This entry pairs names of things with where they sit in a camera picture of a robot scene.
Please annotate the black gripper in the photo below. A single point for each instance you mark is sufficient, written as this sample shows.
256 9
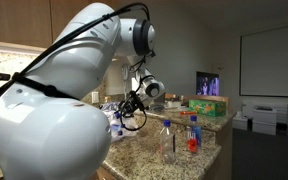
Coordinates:
136 102

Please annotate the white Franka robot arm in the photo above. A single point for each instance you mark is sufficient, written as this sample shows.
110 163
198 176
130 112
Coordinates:
50 133

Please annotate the clear water bottle blue cap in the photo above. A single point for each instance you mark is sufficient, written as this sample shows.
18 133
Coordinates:
109 106

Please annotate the dark wrapped item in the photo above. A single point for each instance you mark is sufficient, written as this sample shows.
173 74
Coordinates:
157 107

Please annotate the white food container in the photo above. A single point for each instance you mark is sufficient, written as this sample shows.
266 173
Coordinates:
174 104

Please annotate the orange marker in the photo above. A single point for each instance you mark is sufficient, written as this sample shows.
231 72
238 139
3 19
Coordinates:
188 113

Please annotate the green tissue box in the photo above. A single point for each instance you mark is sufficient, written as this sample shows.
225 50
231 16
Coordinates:
207 108

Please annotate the flat screen television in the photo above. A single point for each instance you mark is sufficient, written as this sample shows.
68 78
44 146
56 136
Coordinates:
207 85

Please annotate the small white box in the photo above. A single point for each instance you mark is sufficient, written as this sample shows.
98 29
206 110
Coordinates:
240 122

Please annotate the white printer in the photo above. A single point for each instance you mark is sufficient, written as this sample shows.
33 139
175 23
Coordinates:
264 120

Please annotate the white projector screen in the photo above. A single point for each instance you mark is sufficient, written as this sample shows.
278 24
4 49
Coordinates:
274 60

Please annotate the white wall outlet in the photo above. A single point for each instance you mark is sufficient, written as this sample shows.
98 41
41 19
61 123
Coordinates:
95 97

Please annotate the white wall phone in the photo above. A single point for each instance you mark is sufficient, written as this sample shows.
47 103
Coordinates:
125 71

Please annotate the wooden wall cabinet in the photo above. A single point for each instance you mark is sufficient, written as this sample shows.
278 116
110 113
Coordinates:
17 20

